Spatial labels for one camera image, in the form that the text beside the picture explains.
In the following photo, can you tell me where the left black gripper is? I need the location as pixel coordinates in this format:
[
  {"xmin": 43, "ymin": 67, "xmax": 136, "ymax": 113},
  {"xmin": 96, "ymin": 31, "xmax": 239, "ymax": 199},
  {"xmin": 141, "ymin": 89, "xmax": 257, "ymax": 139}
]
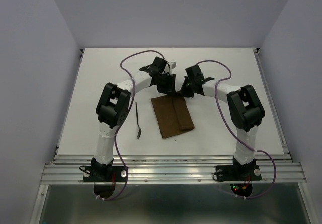
[{"xmin": 156, "ymin": 72, "xmax": 176, "ymax": 96}]

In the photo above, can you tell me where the brown cloth napkin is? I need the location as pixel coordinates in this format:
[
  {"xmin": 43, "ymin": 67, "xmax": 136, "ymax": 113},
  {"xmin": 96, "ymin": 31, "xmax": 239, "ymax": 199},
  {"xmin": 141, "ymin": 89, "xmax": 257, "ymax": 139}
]
[{"xmin": 151, "ymin": 95, "xmax": 195, "ymax": 139}]

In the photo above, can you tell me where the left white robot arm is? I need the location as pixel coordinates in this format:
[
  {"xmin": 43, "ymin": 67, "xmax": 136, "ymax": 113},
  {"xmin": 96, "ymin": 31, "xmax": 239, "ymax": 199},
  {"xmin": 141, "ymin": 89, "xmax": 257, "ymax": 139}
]
[{"xmin": 89, "ymin": 57, "xmax": 176, "ymax": 181}]

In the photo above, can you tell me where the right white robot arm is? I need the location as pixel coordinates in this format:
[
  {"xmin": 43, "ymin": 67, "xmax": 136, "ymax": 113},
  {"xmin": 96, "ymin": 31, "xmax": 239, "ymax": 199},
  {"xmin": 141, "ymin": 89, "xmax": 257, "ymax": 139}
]
[{"xmin": 180, "ymin": 65, "xmax": 265, "ymax": 182}]

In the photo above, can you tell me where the black fork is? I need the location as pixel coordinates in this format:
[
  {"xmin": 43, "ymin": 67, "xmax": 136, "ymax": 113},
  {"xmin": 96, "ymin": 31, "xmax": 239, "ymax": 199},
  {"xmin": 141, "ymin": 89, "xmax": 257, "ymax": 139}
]
[{"xmin": 135, "ymin": 102, "xmax": 142, "ymax": 139}]

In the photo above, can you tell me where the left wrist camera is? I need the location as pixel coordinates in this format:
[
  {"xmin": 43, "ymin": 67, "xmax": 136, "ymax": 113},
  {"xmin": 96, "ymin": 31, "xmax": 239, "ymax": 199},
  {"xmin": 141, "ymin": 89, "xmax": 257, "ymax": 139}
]
[{"xmin": 168, "ymin": 62, "xmax": 176, "ymax": 70}]

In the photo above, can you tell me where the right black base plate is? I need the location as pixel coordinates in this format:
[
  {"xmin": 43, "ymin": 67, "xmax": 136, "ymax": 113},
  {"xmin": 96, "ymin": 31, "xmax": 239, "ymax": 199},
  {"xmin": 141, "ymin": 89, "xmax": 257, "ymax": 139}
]
[{"xmin": 212, "ymin": 165, "xmax": 262, "ymax": 183}]

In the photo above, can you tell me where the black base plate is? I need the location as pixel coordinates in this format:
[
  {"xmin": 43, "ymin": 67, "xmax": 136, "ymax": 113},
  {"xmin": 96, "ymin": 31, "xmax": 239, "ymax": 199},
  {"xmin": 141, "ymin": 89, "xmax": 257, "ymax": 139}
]
[
  {"xmin": 212, "ymin": 165, "xmax": 262, "ymax": 183},
  {"xmin": 79, "ymin": 165, "xmax": 128, "ymax": 183}
]

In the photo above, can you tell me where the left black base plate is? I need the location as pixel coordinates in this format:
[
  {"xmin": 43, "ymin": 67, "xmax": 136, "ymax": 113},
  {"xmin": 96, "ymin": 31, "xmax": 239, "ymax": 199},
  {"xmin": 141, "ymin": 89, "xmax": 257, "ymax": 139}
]
[{"xmin": 79, "ymin": 165, "xmax": 128, "ymax": 183}]

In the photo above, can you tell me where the aluminium frame rail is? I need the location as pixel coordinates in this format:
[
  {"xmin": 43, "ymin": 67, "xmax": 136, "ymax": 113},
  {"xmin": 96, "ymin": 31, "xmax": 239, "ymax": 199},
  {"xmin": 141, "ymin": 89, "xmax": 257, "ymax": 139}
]
[{"xmin": 41, "ymin": 153, "xmax": 306, "ymax": 185}]

